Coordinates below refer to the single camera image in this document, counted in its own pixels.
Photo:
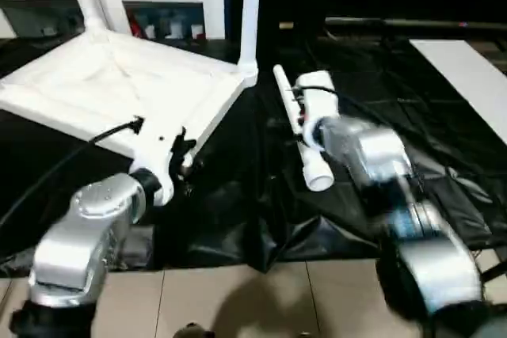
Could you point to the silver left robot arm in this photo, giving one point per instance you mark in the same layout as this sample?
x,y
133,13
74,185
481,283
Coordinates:
x,y
87,227

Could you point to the red bottle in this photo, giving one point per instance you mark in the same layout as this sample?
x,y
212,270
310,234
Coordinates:
x,y
136,29

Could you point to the white flat board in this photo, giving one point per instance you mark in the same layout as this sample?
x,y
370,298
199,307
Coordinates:
x,y
467,77

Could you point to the small yellow tag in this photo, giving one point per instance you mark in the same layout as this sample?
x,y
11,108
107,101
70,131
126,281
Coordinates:
x,y
285,25

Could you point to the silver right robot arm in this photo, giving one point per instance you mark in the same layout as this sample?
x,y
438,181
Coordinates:
x,y
380,164

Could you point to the white plastic table top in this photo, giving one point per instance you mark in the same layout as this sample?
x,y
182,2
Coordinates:
x,y
119,85

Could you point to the person's black shoes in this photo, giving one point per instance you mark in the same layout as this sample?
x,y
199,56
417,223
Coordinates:
x,y
190,332

